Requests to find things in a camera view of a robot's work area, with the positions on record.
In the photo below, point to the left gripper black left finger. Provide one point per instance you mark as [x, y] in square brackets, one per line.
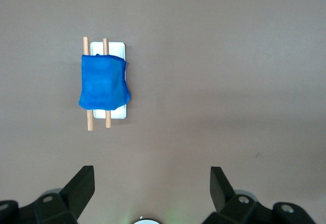
[76, 193]

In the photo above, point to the white rack with wooden rods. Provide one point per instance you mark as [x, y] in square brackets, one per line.
[115, 48]

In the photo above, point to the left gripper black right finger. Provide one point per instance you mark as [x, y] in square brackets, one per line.
[224, 196]

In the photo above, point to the blue microfiber towel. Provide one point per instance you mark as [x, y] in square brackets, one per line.
[104, 84]

